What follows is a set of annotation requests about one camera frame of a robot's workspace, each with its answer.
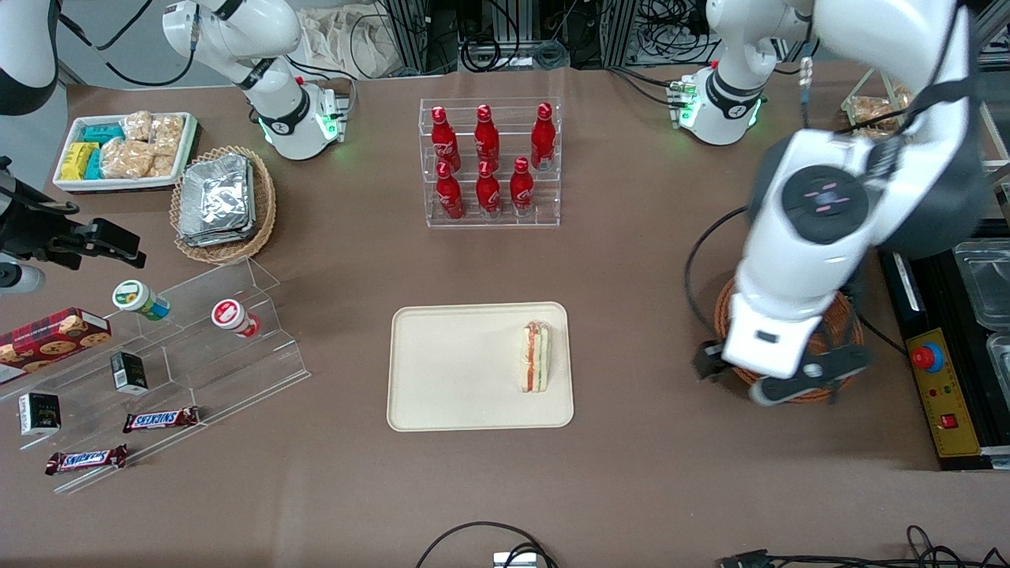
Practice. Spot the red lid yogurt cup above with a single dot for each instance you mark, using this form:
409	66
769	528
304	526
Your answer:
233	315

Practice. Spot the clear acrylic stepped shelf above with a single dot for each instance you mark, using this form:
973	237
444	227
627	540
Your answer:
197	347

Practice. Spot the green lid yogurt cup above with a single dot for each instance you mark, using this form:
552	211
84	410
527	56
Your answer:
136	297

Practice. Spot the small black drink carton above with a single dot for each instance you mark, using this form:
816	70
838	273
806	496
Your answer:
129	373

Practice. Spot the small silver device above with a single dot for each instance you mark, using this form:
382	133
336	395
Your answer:
514	560

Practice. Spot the clear acrylic bottle rack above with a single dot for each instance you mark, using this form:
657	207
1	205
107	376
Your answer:
544	197

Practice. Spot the clear bag rice crackers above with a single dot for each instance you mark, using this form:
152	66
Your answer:
168	132
126	158
138	125
163	164

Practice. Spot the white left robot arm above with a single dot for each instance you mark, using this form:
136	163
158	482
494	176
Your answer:
821	260

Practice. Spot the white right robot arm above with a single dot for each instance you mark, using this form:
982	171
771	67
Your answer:
268	47

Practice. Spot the red tartan cookie box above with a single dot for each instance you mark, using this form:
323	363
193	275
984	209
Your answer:
47	335

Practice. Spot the beige rectangular tray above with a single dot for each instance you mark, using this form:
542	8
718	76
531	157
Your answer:
465	371

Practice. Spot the black and white drink carton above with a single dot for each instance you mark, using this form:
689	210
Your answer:
39	414

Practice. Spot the large clear plastic container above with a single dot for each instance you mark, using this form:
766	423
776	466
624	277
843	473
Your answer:
985	280

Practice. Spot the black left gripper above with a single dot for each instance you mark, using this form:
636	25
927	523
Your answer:
707	362

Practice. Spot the white rectangular snack bin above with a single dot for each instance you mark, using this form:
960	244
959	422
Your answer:
118	186

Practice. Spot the small clear plastic container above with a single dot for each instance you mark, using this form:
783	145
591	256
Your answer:
1000	363

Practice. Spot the container of snack bags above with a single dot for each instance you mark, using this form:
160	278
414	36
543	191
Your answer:
872	110

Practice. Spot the brown round wicker basket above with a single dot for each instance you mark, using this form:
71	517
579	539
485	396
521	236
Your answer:
846	327

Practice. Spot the yellow emergency stop box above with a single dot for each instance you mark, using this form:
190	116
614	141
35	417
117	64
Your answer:
947	394

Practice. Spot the white cloth bag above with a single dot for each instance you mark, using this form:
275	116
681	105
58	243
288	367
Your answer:
347	39

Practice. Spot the yellow snack pack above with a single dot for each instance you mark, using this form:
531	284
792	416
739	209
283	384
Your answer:
76	160

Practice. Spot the Snickers chocolate bar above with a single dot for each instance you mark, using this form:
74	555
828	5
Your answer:
160	420
87	459

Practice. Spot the red cola bottle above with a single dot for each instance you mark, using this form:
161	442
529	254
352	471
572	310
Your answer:
450	193
521	189
488	189
542	140
443	142
487	140

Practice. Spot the foil wrapped pack stack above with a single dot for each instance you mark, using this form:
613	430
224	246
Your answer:
215	197

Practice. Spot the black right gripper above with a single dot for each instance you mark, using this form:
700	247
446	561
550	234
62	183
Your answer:
33	226

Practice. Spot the teal snack pack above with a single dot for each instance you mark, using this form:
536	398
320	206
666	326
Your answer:
95	166
102	132

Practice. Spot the plastic sandwich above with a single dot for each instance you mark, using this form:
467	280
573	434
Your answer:
536	359

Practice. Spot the grey cylindrical wrist mount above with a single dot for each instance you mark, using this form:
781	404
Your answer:
17	278

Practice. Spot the light wicker basket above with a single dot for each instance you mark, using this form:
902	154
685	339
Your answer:
264	205

